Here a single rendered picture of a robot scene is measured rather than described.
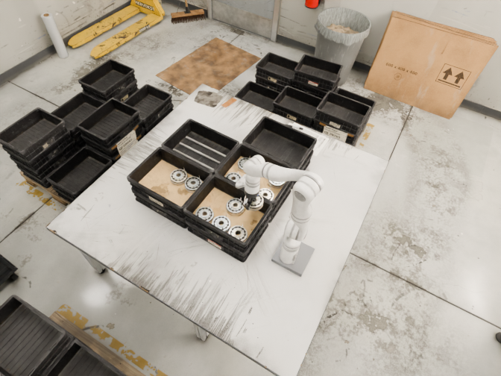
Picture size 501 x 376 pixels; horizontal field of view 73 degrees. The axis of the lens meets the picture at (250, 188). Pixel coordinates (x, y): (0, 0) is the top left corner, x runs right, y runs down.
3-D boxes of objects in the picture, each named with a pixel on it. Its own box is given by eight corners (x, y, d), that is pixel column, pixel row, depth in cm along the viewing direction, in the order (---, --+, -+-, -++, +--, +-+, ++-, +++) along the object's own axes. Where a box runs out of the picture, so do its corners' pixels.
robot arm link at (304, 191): (310, 198, 125) (303, 225, 147) (325, 180, 129) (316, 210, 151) (290, 183, 128) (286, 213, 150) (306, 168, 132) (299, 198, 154)
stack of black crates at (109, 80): (121, 97, 352) (109, 58, 316) (145, 107, 344) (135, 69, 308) (93, 119, 330) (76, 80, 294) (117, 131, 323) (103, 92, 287)
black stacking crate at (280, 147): (314, 151, 229) (317, 139, 220) (294, 180, 213) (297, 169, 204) (262, 128, 240) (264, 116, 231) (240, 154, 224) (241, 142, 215)
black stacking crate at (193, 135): (239, 154, 224) (240, 142, 215) (214, 185, 208) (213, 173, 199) (191, 130, 235) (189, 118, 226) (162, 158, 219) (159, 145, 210)
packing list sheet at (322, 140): (329, 137, 254) (330, 136, 253) (317, 157, 241) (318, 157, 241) (290, 121, 262) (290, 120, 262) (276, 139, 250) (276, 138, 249)
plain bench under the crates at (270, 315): (358, 213, 299) (389, 160, 242) (276, 399, 213) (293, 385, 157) (206, 142, 340) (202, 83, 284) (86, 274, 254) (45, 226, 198)
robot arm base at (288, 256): (297, 252, 193) (303, 237, 180) (292, 266, 188) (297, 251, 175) (282, 246, 195) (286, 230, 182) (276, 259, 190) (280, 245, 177)
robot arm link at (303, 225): (308, 223, 146) (288, 215, 149) (302, 245, 170) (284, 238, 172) (315, 206, 150) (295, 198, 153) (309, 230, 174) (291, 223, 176)
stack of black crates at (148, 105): (153, 111, 342) (146, 83, 314) (177, 123, 334) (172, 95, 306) (125, 136, 320) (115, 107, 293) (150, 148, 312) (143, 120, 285)
